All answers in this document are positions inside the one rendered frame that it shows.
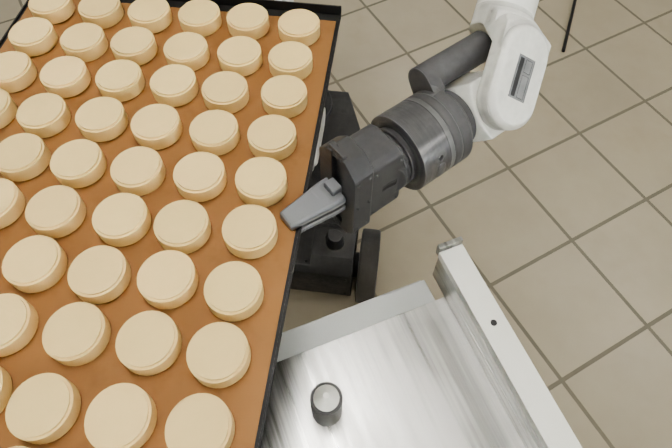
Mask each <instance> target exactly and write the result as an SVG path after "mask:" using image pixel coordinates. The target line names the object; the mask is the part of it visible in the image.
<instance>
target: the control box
mask: <svg viewBox="0 0 672 448"><path fill-rule="evenodd" d="M433 301H435V299H434V297H433V296H432V294H431V292H430V290H429V288H428V286H427V284H426V282H425V281H424V280H422V281H421V280H419V281H417V282H414V283H412V284H409V285H406V286H404V287H401V288H398V289H396V290H393V291H390V292H388V293H385V294H383V295H380V296H377V297H375V298H372V299H369V300H367V301H364V302H362V303H359V304H356V305H354V306H351V307H348V308H346V309H343V310H340V311H338V312H335V313H332V314H330V315H327V316H325V317H322V318H319V319H317V320H314V321H312V322H309V323H306V324H304V325H301V326H298V327H296V328H293V329H291V330H288V331H285V332H283V333H282V337H281V342H280V348H279V353H278V359H277V362H279V361H282V360H284V359H287V358H289V357H292V356H294V355H297V354H300V353H302V352H305V351H307V350H310V349H312V348H315V347H317V346H320V345H323V344H325V343H328V342H330V341H333V340H335V339H338V338H340V337H343V336H346V335H348V334H351V333H353V332H356V331H358V330H361V329H364V328H366V327H369V326H371V325H374V324H376V323H379V322H381V321H384V320H387V319H389V318H392V317H394V316H397V315H399V314H402V313H405V312H407V311H410V310H412V309H415V308H417V307H420V306H422V305H425V304H428V303H430V302H433Z"/></svg>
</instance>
